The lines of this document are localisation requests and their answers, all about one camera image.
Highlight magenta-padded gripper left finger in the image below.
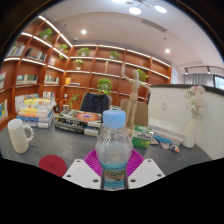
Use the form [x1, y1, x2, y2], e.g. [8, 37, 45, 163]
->
[62, 149, 102, 191]

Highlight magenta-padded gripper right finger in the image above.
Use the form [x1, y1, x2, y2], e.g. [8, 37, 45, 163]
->
[126, 149, 166, 190]

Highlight clear water bottle blue cap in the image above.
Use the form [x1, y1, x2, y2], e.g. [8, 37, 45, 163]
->
[94, 109, 134, 192]

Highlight flat round red coaster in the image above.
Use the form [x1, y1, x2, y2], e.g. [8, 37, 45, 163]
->
[38, 154, 68, 178]

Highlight green and white box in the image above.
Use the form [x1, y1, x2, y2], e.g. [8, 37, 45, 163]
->
[131, 124, 154, 150]

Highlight stack of white books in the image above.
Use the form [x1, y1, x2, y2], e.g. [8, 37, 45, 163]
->
[147, 117, 185, 145]

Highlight stack of dark books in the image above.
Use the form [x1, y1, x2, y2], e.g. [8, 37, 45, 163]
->
[54, 107, 103, 138]

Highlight white vase with flowers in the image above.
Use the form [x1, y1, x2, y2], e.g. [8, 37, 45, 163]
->
[182, 85, 207, 149]

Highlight tan chair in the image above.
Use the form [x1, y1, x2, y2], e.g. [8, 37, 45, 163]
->
[119, 98, 149, 128]

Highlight dark office chair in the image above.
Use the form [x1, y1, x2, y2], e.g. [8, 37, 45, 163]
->
[79, 91, 113, 115]

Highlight white ceramic mug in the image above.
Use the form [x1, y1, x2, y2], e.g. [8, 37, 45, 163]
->
[7, 118, 35, 154]

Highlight tall white green carton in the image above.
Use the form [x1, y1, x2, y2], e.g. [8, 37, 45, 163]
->
[109, 104, 122, 112]

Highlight stack of colourful books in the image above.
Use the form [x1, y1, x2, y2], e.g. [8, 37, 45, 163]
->
[15, 97, 56, 129]

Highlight wooden artist mannequin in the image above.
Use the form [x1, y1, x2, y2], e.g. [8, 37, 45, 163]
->
[120, 63, 153, 131]

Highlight grey curtain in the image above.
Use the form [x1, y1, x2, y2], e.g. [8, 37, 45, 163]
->
[184, 73, 216, 88]

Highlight wooden shelf unit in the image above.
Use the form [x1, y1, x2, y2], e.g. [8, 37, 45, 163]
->
[0, 14, 173, 131]

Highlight ceiling lights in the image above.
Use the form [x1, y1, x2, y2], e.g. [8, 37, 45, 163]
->
[79, 0, 172, 55]

